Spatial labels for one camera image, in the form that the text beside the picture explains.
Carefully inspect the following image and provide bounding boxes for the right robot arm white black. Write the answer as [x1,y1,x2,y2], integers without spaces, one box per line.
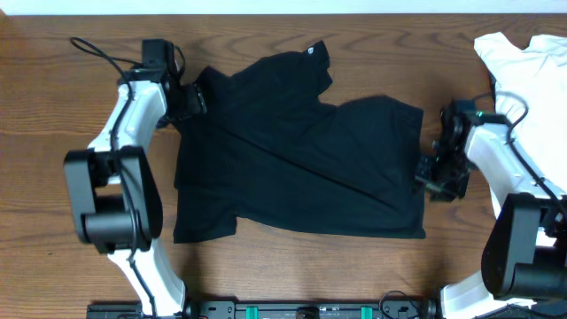
[416,100,566,318]

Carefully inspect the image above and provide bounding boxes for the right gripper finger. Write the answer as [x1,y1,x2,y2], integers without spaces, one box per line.
[415,175,443,195]
[416,155,438,177]

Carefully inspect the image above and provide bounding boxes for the black t-shirt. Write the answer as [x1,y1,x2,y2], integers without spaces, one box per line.
[173,42,425,244]

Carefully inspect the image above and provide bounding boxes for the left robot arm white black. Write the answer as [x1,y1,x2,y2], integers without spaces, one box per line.
[63,66,202,318]

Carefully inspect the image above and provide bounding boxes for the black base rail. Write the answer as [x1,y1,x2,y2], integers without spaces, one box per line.
[85,297,442,319]

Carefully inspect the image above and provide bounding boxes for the white garment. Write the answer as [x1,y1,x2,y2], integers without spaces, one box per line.
[465,33,566,215]

